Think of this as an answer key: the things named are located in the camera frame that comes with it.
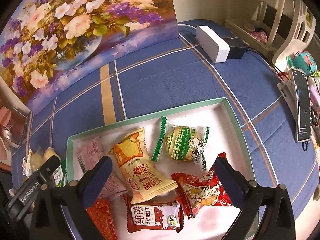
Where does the black power adapter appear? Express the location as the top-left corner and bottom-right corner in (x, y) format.
(222, 36), (246, 59)

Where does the teal toy figure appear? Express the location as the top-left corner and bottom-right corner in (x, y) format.
(286, 51), (317, 77)

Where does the black smartphone on stand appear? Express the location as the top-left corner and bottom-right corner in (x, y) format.
(291, 68), (311, 142)

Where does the red white milk biscuit packet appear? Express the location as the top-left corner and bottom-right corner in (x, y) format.
(123, 194), (184, 233)

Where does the beige orange egg roll packet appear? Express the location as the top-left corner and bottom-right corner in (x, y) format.
(109, 127), (178, 204)

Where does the round green cake packet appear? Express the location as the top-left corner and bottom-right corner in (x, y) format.
(151, 116), (210, 171)

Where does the white phone stand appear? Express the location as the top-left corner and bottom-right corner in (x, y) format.
(277, 80), (298, 121)

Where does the long red snack packet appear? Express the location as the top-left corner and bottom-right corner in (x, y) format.
(86, 199), (118, 240)

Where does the white wooden shelf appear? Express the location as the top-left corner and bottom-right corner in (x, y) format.
(225, 0), (318, 70)

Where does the teal rimmed white tray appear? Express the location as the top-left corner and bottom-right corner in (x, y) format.
(65, 97), (261, 240)

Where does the white green cracker packet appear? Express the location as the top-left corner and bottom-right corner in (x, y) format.
(22, 149), (33, 178)

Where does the pink snack packet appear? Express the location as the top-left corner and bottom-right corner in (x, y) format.
(76, 137), (129, 201)

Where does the green white biscuit packet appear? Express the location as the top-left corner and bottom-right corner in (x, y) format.
(53, 159), (67, 187)

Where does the white rectangular device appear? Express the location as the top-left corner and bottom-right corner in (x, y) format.
(196, 25), (230, 63)

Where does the pink wrapped flower bouquet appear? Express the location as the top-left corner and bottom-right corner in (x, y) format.
(1, 106), (28, 166)

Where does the red crisps bag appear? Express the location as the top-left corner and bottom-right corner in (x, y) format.
(171, 167), (233, 219)

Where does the blue plaid tablecloth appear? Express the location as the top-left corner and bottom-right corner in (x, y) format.
(11, 20), (319, 239)

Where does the clear round bun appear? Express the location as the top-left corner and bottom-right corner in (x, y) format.
(28, 146), (45, 172)

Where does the yellow jelly cup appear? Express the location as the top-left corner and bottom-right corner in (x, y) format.
(43, 147), (61, 161)

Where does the floral oil painting canvas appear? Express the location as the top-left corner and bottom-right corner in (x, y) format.
(1, 0), (178, 113)

